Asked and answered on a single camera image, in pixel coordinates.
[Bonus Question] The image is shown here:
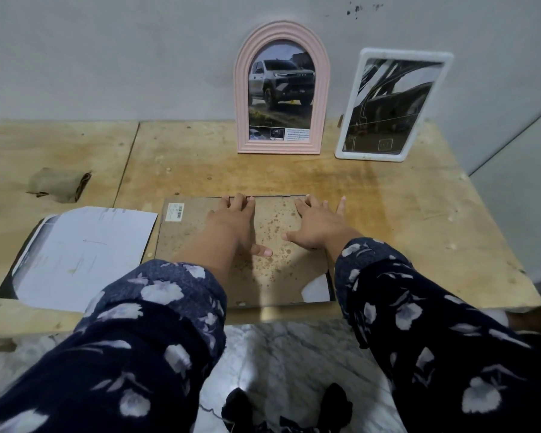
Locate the pink arched photo frame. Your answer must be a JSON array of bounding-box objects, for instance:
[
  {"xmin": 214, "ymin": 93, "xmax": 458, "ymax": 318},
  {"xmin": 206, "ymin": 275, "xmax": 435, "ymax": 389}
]
[{"xmin": 233, "ymin": 20, "xmax": 331, "ymax": 155}]

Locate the person's right hand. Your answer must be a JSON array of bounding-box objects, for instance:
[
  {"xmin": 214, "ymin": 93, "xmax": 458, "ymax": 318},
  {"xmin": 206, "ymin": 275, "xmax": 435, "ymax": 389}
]
[{"xmin": 281, "ymin": 194, "xmax": 364, "ymax": 253}]

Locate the person's left hand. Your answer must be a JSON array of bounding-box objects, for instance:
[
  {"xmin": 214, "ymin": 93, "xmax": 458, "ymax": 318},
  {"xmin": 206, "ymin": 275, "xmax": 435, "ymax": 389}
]
[{"xmin": 206, "ymin": 193, "xmax": 274, "ymax": 259}]

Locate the person's right forearm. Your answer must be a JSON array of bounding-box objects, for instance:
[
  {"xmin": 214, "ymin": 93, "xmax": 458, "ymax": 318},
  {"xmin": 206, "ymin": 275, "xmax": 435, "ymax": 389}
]
[{"xmin": 326, "ymin": 229, "xmax": 541, "ymax": 433}]

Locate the brown rectangular backing board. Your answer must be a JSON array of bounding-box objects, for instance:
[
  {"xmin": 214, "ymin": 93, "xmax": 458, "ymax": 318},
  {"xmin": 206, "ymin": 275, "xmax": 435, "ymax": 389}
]
[{"xmin": 155, "ymin": 196, "xmax": 331, "ymax": 308}]

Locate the grey framed Intelli Nusa sign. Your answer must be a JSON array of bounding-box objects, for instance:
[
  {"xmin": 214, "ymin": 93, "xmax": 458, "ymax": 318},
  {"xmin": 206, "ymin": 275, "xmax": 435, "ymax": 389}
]
[{"xmin": 152, "ymin": 194, "xmax": 336, "ymax": 310}]

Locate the white picture frame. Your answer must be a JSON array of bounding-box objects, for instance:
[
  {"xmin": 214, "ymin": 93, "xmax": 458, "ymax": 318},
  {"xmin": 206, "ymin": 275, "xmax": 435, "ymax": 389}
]
[{"xmin": 334, "ymin": 48, "xmax": 455, "ymax": 163}]

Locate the person's left forearm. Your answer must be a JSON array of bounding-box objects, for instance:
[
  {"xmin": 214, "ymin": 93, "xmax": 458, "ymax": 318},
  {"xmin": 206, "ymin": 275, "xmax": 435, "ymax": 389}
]
[{"xmin": 0, "ymin": 220, "xmax": 253, "ymax": 433}]

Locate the dark print sheet face-down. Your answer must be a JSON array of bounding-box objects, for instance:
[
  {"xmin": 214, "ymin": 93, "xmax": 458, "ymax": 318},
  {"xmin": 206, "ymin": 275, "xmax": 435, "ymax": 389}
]
[{"xmin": 0, "ymin": 206, "xmax": 159, "ymax": 314}]

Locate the person's dark clothing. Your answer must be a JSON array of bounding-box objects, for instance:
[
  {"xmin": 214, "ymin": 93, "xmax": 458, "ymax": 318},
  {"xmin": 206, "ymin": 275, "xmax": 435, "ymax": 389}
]
[{"xmin": 221, "ymin": 382, "xmax": 353, "ymax": 433}]

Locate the brown wiping cloth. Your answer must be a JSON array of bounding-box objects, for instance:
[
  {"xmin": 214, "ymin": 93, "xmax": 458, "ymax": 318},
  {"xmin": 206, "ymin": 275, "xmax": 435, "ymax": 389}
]
[{"xmin": 26, "ymin": 167, "xmax": 93, "ymax": 204}]

